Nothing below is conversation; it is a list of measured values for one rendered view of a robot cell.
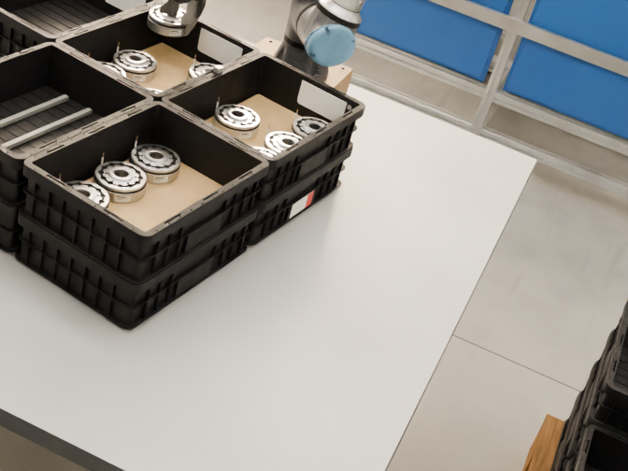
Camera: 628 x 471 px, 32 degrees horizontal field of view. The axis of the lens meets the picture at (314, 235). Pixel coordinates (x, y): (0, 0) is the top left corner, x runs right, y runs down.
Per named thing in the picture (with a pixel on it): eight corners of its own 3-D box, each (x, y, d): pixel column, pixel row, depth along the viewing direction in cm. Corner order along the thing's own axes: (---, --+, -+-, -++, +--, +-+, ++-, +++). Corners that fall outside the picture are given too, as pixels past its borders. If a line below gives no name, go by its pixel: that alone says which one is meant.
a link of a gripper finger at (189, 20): (173, 38, 253) (175, 0, 248) (189, 33, 257) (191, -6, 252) (183, 42, 251) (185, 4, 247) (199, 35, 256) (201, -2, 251)
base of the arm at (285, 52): (281, 52, 291) (289, 19, 285) (334, 70, 288) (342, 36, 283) (263, 71, 278) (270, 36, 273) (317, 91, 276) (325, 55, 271)
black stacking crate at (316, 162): (253, 95, 264) (263, 53, 258) (354, 149, 255) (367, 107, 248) (149, 147, 234) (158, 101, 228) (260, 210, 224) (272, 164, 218)
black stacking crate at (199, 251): (141, 189, 240) (149, 143, 233) (249, 252, 230) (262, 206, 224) (8, 260, 209) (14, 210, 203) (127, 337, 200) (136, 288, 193)
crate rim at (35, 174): (155, 108, 229) (157, 98, 227) (270, 172, 219) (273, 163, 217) (18, 172, 198) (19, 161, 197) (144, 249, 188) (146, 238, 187)
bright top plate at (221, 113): (229, 101, 249) (229, 99, 249) (266, 119, 247) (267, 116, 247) (206, 116, 241) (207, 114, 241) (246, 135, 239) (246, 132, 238)
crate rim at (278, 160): (261, 60, 259) (263, 50, 258) (365, 114, 249) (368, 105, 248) (155, 108, 229) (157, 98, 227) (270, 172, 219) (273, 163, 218)
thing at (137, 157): (151, 140, 227) (152, 138, 227) (189, 162, 224) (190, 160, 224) (120, 156, 220) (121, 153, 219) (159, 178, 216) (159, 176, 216)
